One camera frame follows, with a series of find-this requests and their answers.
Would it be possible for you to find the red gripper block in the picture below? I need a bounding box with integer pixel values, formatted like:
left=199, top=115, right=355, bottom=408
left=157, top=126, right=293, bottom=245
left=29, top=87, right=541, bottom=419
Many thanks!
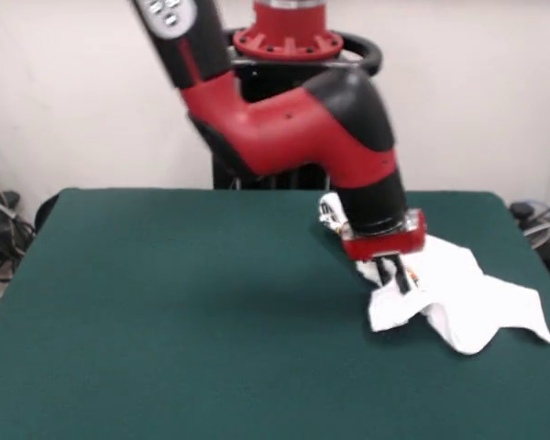
left=339, top=208, right=428, bottom=295

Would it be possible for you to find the white printed T-shirt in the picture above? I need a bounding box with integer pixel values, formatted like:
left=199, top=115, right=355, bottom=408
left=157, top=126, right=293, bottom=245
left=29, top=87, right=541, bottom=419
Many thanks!
left=318, top=192, right=550, bottom=357

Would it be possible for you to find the grey swivel chair base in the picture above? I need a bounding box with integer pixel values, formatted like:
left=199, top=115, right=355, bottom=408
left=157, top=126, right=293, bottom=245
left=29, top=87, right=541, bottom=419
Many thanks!
left=522, top=222, right=550, bottom=251

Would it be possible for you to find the dark green table cloth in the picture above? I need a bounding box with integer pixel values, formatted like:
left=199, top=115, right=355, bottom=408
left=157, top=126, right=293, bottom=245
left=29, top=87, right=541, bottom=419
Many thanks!
left=0, top=186, right=550, bottom=440

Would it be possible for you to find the black rounded chair part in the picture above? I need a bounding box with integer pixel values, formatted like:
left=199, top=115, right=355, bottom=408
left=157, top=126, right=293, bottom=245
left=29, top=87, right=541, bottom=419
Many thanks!
left=35, top=192, right=61, bottom=230

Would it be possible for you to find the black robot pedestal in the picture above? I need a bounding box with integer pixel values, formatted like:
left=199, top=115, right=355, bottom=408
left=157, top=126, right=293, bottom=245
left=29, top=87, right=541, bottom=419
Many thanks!
left=210, top=27, right=385, bottom=192

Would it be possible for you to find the black cable tangle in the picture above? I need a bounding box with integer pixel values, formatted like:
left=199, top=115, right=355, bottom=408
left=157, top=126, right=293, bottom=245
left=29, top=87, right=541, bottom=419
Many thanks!
left=0, top=146, right=36, bottom=281

